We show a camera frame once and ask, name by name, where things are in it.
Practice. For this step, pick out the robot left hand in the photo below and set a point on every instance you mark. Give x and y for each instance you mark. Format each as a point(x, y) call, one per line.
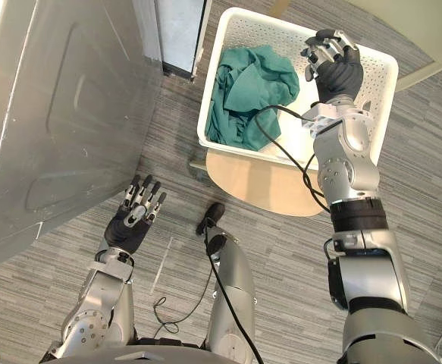
point(126, 227)

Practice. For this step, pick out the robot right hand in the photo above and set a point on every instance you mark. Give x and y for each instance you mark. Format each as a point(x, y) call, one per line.
point(338, 72)

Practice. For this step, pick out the robot right silver arm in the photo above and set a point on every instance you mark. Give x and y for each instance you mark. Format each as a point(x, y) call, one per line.
point(361, 235)

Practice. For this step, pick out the robot left silver arm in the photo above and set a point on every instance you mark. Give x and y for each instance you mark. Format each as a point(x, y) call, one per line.
point(91, 307)

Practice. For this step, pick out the white perforated laundry basket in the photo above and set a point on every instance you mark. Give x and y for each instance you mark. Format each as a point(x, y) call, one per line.
point(376, 95)

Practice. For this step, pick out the grey washing machine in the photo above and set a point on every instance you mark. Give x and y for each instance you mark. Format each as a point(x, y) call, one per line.
point(61, 121)

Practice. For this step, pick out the robot dark foot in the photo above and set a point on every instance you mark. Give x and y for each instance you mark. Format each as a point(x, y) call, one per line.
point(211, 217)

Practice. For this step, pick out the teal green garment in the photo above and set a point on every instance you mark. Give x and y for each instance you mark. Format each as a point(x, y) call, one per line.
point(251, 98)

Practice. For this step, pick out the robot silver leg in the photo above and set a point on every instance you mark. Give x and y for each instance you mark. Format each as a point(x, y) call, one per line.
point(230, 299)

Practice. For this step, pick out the robot grey torso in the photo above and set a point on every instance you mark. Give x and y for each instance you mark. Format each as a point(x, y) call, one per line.
point(148, 356)

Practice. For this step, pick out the round light wooden stool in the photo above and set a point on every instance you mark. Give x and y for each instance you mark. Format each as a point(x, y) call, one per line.
point(258, 182)

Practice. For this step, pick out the grey metal door frame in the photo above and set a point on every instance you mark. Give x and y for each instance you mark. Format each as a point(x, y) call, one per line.
point(175, 34)

